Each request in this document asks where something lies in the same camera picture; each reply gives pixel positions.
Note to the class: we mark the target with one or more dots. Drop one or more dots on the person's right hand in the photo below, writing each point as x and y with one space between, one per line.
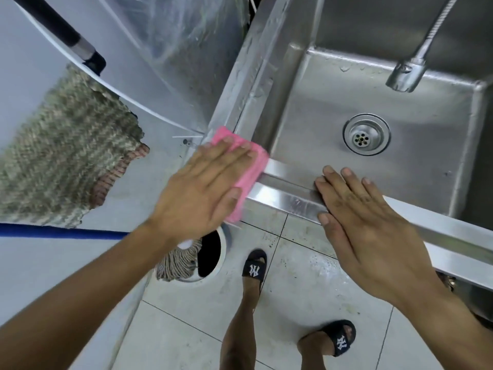
377 246

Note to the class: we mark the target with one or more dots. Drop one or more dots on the person's left hand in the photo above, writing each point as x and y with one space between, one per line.
192 196

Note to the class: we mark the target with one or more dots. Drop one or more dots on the person's left middle finger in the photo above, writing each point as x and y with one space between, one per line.
225 156

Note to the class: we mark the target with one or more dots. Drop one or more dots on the person's right little finger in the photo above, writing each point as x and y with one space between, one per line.
379 198

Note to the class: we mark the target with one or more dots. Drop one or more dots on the person's left little finger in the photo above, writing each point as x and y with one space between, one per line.
194 157

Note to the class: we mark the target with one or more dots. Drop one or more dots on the person's right middle finger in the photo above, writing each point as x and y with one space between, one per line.
342 188

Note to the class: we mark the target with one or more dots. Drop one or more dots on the person's right thumb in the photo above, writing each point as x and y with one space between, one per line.
330 235

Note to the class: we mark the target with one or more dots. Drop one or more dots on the person's left thumb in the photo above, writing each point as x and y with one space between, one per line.
230 204

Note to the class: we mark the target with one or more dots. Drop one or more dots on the pink cleaning cloth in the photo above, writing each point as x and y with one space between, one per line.
252 175

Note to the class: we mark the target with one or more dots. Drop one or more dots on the person's left forearm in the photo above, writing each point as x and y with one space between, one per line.
77 296

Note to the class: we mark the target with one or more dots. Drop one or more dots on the person's right forearm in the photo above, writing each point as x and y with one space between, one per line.
450 335

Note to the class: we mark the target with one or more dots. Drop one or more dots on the white round bucket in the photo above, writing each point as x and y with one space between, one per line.
212 254

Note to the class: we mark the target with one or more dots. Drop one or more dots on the round metal drain strainer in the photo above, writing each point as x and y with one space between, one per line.
366 135

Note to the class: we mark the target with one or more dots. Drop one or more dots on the stainless steel sink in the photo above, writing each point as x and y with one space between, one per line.
423 150

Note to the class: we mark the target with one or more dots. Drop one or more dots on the black slide sandal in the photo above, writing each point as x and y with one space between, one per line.
341 342
253 270

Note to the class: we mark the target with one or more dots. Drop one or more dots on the clear plastic sheet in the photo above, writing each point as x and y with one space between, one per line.
185 46

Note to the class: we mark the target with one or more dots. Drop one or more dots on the person's right leg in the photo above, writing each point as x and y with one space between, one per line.
314 354

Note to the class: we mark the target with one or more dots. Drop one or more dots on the person's leg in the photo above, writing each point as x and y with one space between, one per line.
314 354
240 331

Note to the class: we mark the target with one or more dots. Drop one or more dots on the person's left leg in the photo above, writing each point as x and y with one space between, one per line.
240 331

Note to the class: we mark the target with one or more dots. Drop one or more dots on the flexible metal faucet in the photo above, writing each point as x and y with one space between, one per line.
408 73

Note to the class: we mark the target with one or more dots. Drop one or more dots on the woven green beige mat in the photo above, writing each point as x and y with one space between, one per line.
65 150

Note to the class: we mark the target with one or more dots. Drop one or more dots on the blue pole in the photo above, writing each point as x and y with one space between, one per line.
57 231

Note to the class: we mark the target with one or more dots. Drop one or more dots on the black and silver pole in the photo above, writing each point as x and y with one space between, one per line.
54 26

